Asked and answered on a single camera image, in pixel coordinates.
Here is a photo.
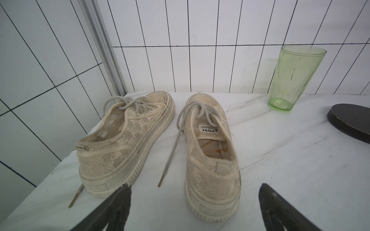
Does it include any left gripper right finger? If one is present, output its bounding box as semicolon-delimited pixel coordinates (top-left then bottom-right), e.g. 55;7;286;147
258;183;320;231

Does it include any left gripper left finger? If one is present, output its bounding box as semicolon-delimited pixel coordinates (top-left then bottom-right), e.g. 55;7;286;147
72;184;132;231

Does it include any beige lace-up shoe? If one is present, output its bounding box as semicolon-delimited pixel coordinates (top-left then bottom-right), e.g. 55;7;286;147
75;91;175;198

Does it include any metal jewelry stand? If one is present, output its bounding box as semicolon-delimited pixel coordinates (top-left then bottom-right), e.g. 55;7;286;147
327;104;370;143

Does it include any green plastic cup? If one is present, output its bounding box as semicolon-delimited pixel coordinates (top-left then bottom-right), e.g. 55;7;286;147
268;45;327;112

